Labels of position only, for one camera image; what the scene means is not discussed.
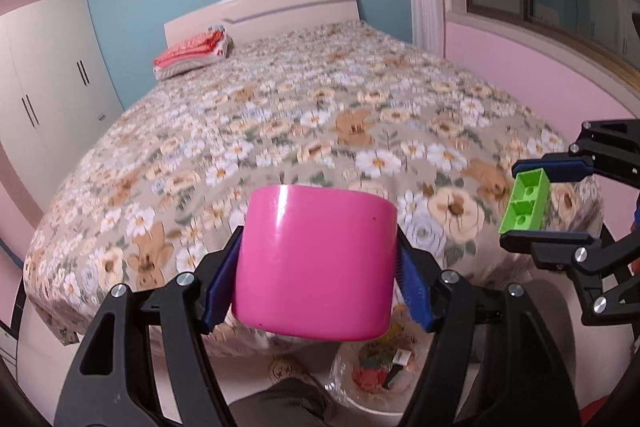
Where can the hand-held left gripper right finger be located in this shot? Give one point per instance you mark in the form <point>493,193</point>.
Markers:
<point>412,279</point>

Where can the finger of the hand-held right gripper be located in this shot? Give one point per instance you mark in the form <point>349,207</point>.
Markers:
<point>562,168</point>
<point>550,239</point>

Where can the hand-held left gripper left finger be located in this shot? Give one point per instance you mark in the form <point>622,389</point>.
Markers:
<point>222,277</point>

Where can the green building brick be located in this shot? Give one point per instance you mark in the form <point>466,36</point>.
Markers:
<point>525,207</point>

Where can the pink plastic cup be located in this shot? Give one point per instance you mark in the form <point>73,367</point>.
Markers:
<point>310,262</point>

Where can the white bin with plastic bag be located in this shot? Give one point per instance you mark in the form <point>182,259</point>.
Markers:
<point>345,372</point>

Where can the patterned slipper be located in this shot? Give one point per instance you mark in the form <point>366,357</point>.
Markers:
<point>287,367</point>

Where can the floral bed sheet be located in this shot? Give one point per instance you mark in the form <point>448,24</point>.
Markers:
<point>300,107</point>

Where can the folded red striped blanket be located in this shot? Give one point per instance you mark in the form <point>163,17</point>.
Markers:
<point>190,52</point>

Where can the white wardrobe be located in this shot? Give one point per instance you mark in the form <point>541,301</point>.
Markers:
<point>50,72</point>

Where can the pale pink headboard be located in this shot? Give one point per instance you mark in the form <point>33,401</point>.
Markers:
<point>280,7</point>

